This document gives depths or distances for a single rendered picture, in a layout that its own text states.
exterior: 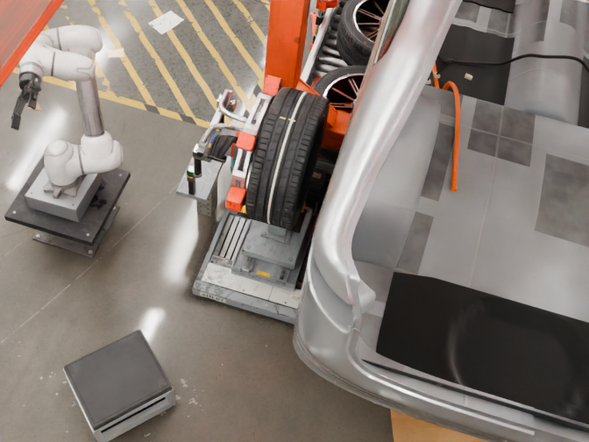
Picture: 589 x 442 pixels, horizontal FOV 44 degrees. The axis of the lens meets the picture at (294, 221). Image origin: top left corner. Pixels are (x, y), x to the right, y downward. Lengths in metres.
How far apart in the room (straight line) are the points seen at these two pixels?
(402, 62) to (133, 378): 1.89
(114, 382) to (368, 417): 1.30
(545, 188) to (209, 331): 1.86
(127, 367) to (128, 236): 1.01
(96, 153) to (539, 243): 2.19
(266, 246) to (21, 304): 1.35
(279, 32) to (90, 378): 1.84
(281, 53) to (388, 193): 1.00
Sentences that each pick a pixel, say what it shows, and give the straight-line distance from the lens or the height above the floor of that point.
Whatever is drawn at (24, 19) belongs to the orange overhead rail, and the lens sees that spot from 0.98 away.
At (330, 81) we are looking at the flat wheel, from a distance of 4.45.
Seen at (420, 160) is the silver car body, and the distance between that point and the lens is 3.07.
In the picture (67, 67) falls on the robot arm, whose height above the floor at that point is 1.44.
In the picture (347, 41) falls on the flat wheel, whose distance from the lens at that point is 4.81.
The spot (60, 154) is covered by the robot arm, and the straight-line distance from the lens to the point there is 3.86.
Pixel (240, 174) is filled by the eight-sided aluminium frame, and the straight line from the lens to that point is 3.34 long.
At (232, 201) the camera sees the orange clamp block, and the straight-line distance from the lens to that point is 3.36.
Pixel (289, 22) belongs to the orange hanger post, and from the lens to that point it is 3.52.
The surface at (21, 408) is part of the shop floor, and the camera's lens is 3.97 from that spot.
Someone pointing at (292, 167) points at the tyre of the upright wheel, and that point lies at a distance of 3.25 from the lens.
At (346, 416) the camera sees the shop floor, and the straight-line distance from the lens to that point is 3.89.
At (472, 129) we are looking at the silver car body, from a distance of 3.66.
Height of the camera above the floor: 3.62
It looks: 56 degrees down
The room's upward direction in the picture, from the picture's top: 10 degrees clockwise
